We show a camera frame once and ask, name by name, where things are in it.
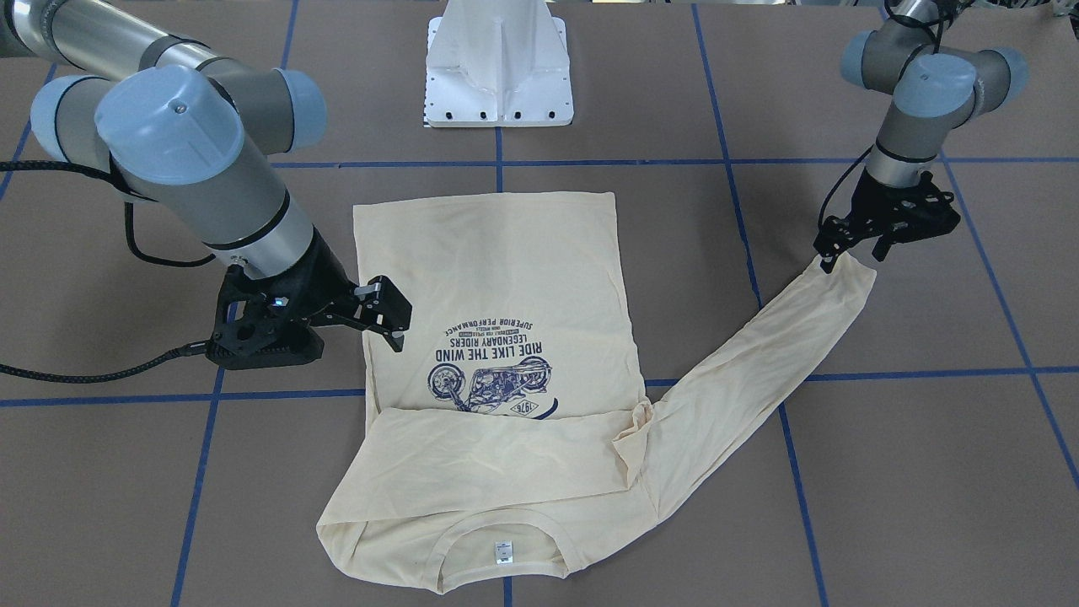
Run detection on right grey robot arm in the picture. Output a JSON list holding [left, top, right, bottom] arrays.
[[3, 1, 411, 365]]

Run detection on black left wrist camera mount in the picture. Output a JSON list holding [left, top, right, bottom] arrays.
[[889, 170, 961, 244]]

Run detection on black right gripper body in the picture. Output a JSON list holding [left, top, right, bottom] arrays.
[[274, 231, 361, 325]]

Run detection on cream long-sleeve printed shirt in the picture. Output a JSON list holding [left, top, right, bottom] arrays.
[[316, 191, 876, 594]]

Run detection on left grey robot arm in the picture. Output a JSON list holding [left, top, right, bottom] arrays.
[[812, 1, 1030, 272]]

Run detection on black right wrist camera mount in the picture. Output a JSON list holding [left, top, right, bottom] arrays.
[[205, 264, 325, 370]]

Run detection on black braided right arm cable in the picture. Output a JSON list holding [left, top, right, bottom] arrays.
[[0, 160, 233, 384]]

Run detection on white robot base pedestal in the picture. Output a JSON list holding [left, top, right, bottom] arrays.
[[423, 1, 574, 128]]

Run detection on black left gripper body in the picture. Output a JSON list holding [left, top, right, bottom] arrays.
[[847, 169, 933, 242]]

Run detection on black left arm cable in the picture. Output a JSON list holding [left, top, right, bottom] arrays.
[[819, 0, 953, 230]]

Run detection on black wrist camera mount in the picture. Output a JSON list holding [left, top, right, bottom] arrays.
[[889, 170, 961, 244], [205, 264, 325, 370]]

